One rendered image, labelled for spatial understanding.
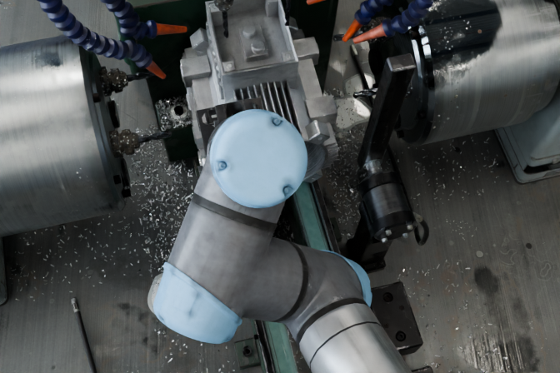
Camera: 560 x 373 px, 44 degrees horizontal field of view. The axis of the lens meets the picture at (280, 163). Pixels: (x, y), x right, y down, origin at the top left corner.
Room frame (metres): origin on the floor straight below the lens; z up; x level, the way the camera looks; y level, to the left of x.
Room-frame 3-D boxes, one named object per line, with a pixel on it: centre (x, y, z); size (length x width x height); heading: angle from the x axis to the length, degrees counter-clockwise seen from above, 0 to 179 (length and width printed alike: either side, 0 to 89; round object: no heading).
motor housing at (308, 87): (0.51, 0.04, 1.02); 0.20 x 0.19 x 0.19; 16
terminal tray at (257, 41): (0.55, 0.05, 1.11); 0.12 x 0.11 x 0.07; 16
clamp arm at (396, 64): (0.44, -0.13, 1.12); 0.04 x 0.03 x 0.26; 18
